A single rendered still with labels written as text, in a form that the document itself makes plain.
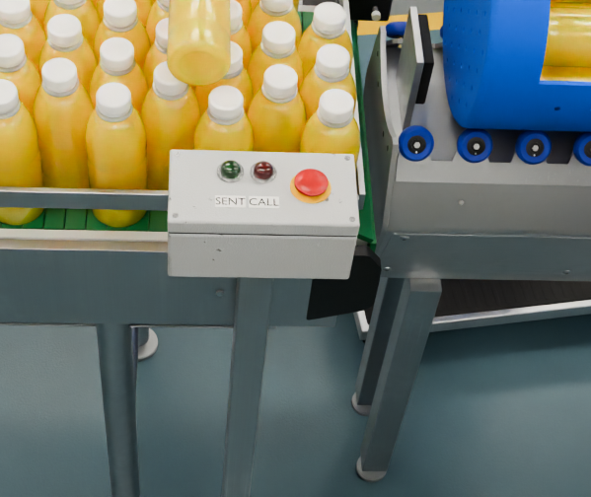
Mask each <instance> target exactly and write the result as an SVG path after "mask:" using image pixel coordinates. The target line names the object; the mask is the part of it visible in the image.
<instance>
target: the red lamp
mask: <svg viewBox="0 0 591 497"><path fill-rule="evenodd" d="M273 171H274V169H273V166H272V164H271V163H270V162H267V161H259V162H257V163H256V164H255V166H254V170H253V172H254V175H255V176H256V177H257V178H260V179H268V178H271V177H272V175H273Z"/></svg>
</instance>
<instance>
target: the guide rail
mask: <svg viewBox="0 0 591 497"><path fill-rule="evenodd" d="M168 197H169V191H168V190H146V189H102V188H60V187H16V186H0V207H24V208H69V209H114V210H161V211H168Z"/></svg>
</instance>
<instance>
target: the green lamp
mask: <svg viewBox="0 0 591 497"><path fill-rule="evenodd" d="M220 173H221V175H222V176H223V177H225V178H236V177H238V176H239V175H240V173H241V167H240V164H239V163H238V162H236V161H233V160H228V161H225V162H223V163H222V165H221V167H220Z"/></svg>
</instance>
